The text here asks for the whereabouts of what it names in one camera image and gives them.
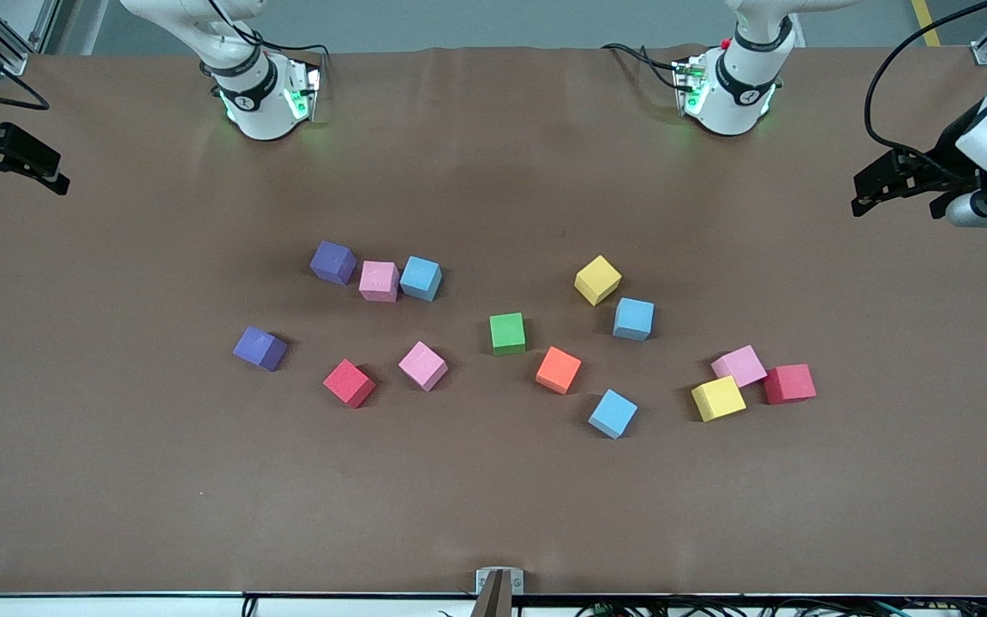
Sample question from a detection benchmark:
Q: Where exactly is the purple foam cube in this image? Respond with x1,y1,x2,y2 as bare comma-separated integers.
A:
232,326,289,373
309,240,357,286

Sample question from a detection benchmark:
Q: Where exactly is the orange foam cube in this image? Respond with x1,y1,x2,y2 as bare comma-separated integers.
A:
535,345,583,396

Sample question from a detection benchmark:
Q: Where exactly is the pink foam cube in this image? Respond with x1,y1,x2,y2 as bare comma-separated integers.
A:
398,341,449,393
358,261,400,303
710,344,769,388

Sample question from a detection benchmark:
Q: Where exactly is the light blue foam cube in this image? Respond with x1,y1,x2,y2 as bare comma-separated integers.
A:
613,297,655,342
399,255,444,303
588,389,638,440

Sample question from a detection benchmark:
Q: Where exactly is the dark camera mount pole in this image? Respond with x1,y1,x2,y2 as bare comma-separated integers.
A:
470,572,515,617

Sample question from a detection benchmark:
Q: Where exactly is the red foam cube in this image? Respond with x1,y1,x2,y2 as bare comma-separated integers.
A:
322,358,377,410
763,363,817,406

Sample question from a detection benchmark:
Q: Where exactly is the black left base cable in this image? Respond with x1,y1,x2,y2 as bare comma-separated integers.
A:
601,43,687,91

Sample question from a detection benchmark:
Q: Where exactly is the yellow floor tape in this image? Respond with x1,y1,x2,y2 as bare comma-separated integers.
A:
912,0,942,48

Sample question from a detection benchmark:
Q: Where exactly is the grey metal bracket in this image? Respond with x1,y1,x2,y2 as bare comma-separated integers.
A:
476,567,525,596

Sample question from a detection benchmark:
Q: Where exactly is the yellow foam cube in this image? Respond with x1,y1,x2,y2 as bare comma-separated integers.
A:
574,255,623,308
691,375,747,423

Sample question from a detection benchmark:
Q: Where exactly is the green foam cube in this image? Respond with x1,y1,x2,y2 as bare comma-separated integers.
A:
489,313,527,356

